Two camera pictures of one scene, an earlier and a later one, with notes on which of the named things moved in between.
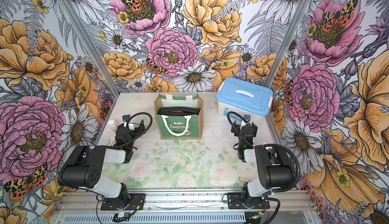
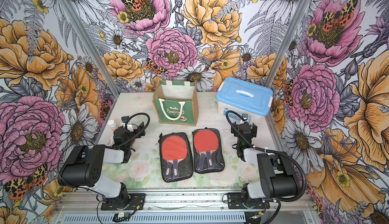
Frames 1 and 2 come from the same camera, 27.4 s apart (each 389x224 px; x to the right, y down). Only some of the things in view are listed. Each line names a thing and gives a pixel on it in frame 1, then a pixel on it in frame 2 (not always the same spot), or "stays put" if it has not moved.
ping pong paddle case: x=178 y=111 -> x=176 y=159
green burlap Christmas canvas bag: x=179 y=127 -> x=176 y=102
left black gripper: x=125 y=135 stays put
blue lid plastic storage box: x=235 y=95 stays put
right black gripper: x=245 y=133 stays put
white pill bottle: x=112 y=124 stays put
